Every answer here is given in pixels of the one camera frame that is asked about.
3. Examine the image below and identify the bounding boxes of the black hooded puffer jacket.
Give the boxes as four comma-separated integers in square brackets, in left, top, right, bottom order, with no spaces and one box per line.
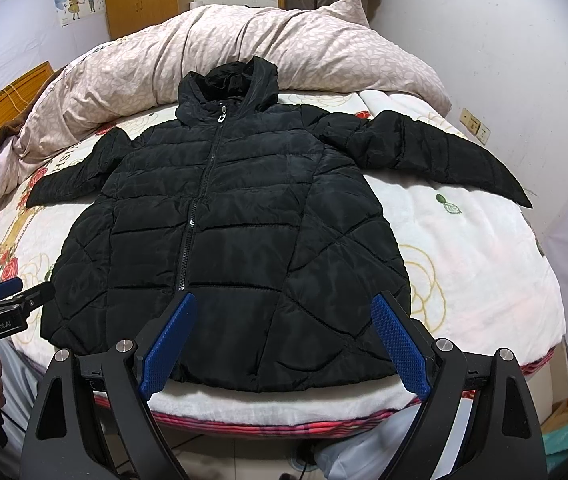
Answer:
[28,58,529,393]

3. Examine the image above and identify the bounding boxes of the wooden bed headboard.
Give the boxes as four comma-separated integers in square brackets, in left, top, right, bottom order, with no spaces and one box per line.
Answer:
[0,61,53,127]

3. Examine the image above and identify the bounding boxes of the pink leaf-pattern duvet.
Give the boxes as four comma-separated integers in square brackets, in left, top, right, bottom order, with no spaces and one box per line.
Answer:
[0,0,452,201]

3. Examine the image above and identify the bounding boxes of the wall power outlet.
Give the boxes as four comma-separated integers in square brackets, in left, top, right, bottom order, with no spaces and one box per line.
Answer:
[460,107,491,145]

